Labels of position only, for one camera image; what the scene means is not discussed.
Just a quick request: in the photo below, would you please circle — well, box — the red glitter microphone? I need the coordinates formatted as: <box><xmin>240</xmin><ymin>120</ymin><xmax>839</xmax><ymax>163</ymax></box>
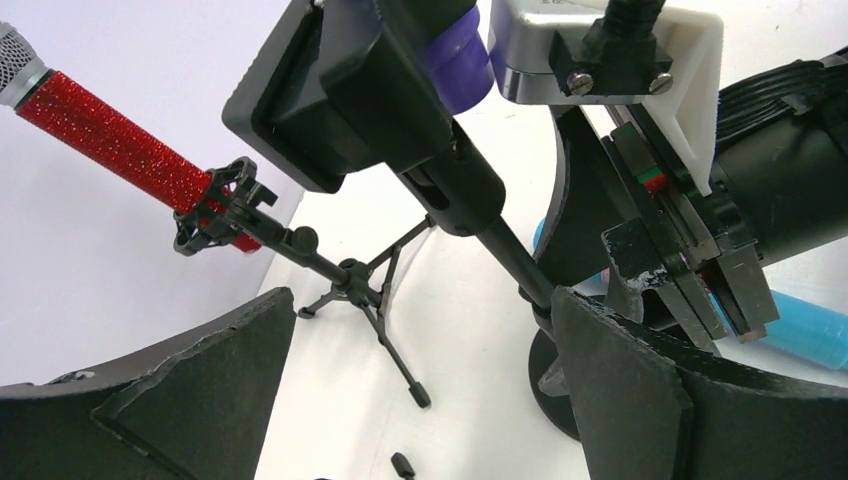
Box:
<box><xmin>1</xmin><ymin>22</ymin><xmax>260</xmax><ymax>255</ymax></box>

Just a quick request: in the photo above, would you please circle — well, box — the black clip tripod stand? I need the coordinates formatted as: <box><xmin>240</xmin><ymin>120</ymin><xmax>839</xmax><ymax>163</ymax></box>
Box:
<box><xmin>390</xmin><ymin>452</ymin><xmax>416</xmax><ymax>480</ymax></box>

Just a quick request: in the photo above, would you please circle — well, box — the teal microphone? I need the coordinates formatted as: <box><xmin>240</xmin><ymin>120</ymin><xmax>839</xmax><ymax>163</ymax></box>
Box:
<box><xmin>534</xmin><ymin>221</ymin><xmax>847</xmax><ymax>373</ymax></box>

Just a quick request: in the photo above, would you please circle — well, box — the black shock-mount tripod stand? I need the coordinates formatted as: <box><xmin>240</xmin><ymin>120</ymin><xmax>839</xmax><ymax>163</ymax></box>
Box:
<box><xmin>173</xmin><ymin>157</ymin><xmax>436</xmax><ymax>409</ymax></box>

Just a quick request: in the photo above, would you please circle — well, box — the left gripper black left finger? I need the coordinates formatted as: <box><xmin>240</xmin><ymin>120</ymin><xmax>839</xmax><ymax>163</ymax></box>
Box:
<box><xmin>1</xmin><ymin>287</ymin><xmax>296</xmax><ymax>479</ymax></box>

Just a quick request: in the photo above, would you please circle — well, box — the black round-base mic stand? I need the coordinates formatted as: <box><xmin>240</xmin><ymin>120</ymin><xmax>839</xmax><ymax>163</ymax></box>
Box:
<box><xmin>221</xmin><ymin>0</ymin><xmax>584</xmax><ymax>442</ymax></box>

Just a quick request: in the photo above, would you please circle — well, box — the purple microphone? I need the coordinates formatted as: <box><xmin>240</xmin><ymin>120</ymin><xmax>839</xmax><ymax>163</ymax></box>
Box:
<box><xmin>426</xmin><ymin>5</ymin><xmax>494</xmax><ymax>115</ymax></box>

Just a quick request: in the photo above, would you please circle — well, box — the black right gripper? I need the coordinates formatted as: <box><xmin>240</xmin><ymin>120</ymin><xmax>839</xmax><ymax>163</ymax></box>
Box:
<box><xmin>533</xmin><ymin>50</ymin><xmax>847</xmax><ymax>354</ymax></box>

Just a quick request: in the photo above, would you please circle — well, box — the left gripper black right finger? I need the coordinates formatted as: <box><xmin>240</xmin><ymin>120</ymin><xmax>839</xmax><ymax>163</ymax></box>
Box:
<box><xmin>551</xmin><ymin>287</ymin><xmax>847</xmax><ymax>479</ymax></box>

